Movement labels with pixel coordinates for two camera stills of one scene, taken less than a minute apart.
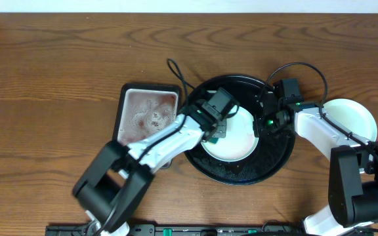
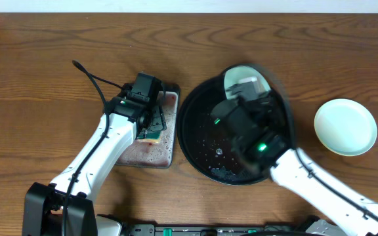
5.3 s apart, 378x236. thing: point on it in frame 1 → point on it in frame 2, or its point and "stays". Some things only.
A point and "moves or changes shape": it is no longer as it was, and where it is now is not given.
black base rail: (182, 229) stays
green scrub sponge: (213, 139) moves or changes shape
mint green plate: (240, 140) → (245, 82)
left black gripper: (218, 130) → (157, 119)
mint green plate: (352, 116) stays
